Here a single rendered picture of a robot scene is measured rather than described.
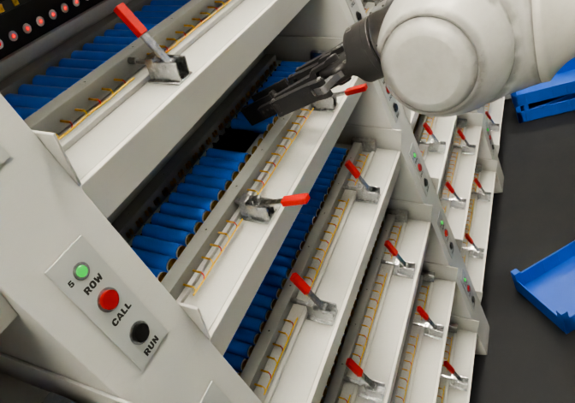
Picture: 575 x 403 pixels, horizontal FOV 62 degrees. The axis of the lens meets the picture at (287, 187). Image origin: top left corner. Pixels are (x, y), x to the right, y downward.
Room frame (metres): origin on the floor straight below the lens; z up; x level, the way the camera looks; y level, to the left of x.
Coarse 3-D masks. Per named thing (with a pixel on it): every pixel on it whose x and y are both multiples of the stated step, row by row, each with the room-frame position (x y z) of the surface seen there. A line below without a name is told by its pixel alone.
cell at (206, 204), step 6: (174, 192) 0.60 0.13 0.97; (174, 198) 0.59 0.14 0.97; (180, 198) 0.58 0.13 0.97; (186, 198) 0.58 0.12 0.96; (192, 198) 0.57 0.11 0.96; (198, 198) 0.57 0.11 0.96; (204, 198) 0.57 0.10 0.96; (186, 204) 0.57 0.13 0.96; (192, 204) 0.57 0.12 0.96; (198, 204) 0.56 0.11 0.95; (204, 204) 0.56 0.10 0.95; (210, 204) 0.56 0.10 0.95; (210, 210) 0.56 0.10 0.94
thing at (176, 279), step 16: (272, 128) 0.68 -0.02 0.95; (288, 128) 0.69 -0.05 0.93; (272, 144) 0.64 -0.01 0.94; (256, 160) 0.61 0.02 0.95; (240, 176) 0.58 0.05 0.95; (256, 176) 0.60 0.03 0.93; (240, 192) 0.56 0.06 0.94; (224, 208) 0.53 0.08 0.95; (208, 224) 0.51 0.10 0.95; (224, 224) 0.52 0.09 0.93; (192, 240) 0.49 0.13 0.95; (208, 240) 0.49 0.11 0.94; (192, 256) 0.47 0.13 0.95; (176, 272) 0.45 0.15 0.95; (192, 272) 0.46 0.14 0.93; (208, 272) 0.46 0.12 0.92; (176, 288) 0.44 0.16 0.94
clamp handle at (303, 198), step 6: (258, 198) 0.52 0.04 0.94; (282, 198) 0.51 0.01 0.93; (288, 198) 0.50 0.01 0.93; (294, 198) 0.49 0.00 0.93; (300, 198) 0.48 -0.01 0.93; (306, 198) 0.48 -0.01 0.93; (258, 204) 0.52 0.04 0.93; (264, 204) 0.52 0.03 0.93; (270, 204) 0.51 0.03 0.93; (276, 204) 0.51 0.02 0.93; (282, 204) 0.50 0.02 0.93; (288, 204) 0.49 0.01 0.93; (294, 204) 0.49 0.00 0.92
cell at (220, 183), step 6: (192, 174) 0.63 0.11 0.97; (186, 180) 0.62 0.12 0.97; (192, 180) 0.62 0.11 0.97; (198, 180) 0.61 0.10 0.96; (204, 180) 0.61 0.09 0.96; (210, 180) 0.60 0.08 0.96; (216, 180) 0.60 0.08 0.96; (222, 180) 0.59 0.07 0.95; (228, 180) 0.60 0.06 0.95; (204, 186) 0.60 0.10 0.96; (210, 186) 0.60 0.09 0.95; (216, 186) 0.59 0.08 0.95; (222, 186) 0.59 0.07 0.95
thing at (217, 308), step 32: (224, 96) 0.80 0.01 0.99; (352, 96) 0.78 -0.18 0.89; (192, 128) 0.72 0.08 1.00; (224, 128) 0.75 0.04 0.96; (320, 128) 0.68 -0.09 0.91; (288, 160) 0.63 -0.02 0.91; (320, 160) 0.65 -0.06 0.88; (256, 192) 0.58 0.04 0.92; (288, 192) 0.56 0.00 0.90; (256, 224) 0.52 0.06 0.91; (288, 224) 0.55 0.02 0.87; (224, 256) 0.48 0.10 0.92; (256, 256) 0.47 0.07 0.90; (224, 288) 0.44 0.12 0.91; (256, 288) 0.46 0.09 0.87; (224, 320) 0.40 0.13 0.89; (224, 352) 0.40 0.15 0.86
